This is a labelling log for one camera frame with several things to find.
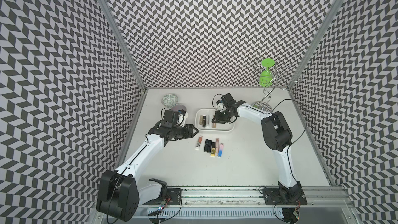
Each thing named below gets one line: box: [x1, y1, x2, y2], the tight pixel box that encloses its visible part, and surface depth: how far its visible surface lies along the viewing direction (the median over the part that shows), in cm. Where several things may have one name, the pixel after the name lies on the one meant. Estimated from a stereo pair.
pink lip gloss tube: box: [215, 137, 220, 154], surface depth 90 cm
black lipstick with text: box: [203, 138, 209, 153], surface depth 90 cm
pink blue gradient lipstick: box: [217, 143, 224, 158], surface depth 88 cm
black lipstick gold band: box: [202, 114, 207, 128], surface depth 101 cm
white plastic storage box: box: [194, 107, 205, 133], surface depth 98 cm
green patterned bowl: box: [161, 93, 179, 109], surface depth 110 cm
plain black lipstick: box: [207, 140, 212, 153], surface depth 90 cm
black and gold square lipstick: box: [210, 142, 216, 158], surface depth 88 cm
